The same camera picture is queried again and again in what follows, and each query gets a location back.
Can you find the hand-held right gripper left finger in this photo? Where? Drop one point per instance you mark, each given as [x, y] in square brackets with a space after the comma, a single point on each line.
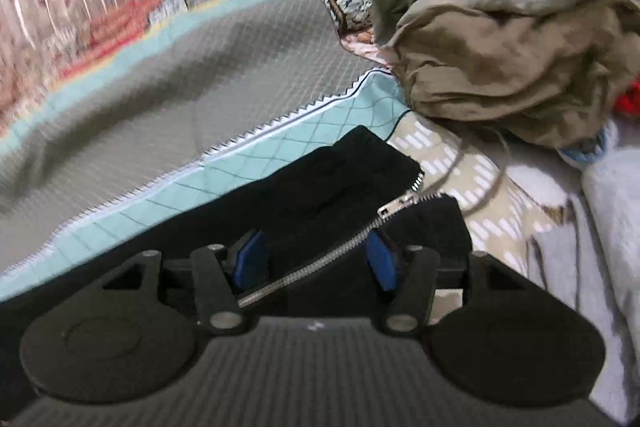
[250, 257]

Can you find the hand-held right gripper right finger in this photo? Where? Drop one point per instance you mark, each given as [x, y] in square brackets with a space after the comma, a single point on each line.
[382, 262]

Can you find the black pants with zipper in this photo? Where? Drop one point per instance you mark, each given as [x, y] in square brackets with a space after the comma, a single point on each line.
[325, 187]

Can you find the grey and teal quilted bedsheet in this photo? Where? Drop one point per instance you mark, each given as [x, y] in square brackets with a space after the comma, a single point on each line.
[200, 72]

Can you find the pink floral cloth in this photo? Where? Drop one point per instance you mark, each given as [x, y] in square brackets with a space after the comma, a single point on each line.
[362, 43]

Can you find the light grey cloth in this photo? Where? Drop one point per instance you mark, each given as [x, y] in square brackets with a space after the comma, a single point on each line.
[610, 232]

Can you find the blue and white cloth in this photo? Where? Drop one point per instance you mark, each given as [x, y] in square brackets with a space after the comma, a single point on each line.
[585, 152]

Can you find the khaki crumpled cloth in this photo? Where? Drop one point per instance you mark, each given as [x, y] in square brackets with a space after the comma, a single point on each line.
[500, 32]

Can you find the red patterned blanket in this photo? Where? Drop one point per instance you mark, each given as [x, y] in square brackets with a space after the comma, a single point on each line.
[130, 14]

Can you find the red cloth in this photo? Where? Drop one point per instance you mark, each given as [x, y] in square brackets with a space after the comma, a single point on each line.
[629, 99]

